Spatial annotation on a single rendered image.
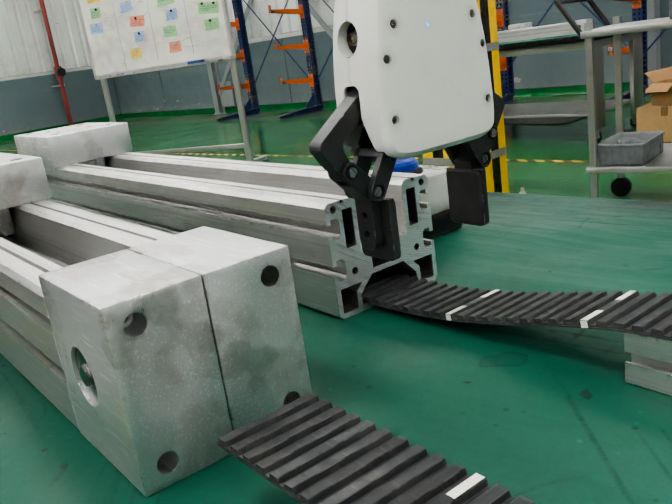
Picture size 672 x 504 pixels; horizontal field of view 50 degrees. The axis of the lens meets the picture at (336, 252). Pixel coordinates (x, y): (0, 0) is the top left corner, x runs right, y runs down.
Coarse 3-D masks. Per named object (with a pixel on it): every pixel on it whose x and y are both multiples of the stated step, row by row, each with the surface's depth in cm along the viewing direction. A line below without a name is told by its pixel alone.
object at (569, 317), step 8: (592, 296) 41; (600, 296) 41; (608, 296) 41; (616, 296) 41; (576, 304) 41; (584, 304) 41; (592, 304) 40; (600, 304) 40; (560, 312) 40; (568, 312) 40; (576, 312) 39; (584, 312) 39; (592, 312) 39; (552, 320) 39; (560, 320) 39; (568, 320) 38; (576, 320) 38
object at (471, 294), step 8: (472, 288) 50; (456, 296) 49; (464, 296) 49; (472, 296) 48; (480, 296) 49; (440, 304) 48; (448, 304) 48; (456, 304) 47; (424, 312) 47; (432, 312) 47; (440, 312) 46
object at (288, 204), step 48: (96, 192) 84; (144, 192) 72; (192, 192) 64; (240, 192) 57; (288, 192) 55; (336, 192) 59; (288, 240) 53; (336, 240) 50; (432, 240) 56; (336, 288) 50
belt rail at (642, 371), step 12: (624, 336) 36; (636, 336) 36; (648, 336) 35; (624, 348) 36; (636, 348) 36; (648, 348) 35; (660, 348) 35; (636, 360) 37; (648, 360) 36; (660, 360) 35; (636, 372) 36; (648, 372) 36; (660, 372) 35; (636, 384) 36; (648, 384) 36; (660, 384) 35
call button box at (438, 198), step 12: (420, 168) 68; (432, 168) 69; (444, 168) 68; (432, 180) 66; (444, 180) 67; (432, 192) 66; (444, 192) 67; (432, 204) 66; (444, 204) 67; (432, 216) 67; (444, 216) 68; (444, 228) 68; (456, 228) 69
